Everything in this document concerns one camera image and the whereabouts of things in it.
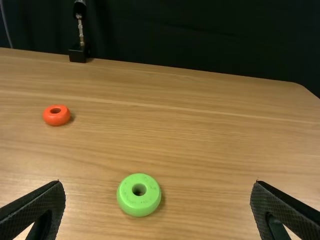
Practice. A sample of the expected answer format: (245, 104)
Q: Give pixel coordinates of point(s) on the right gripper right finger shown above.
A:
(275, 202)

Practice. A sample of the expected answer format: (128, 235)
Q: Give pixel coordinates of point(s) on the black clamp stand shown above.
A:
(77, 55)

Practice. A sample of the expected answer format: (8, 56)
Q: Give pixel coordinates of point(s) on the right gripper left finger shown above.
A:
(25, 207)

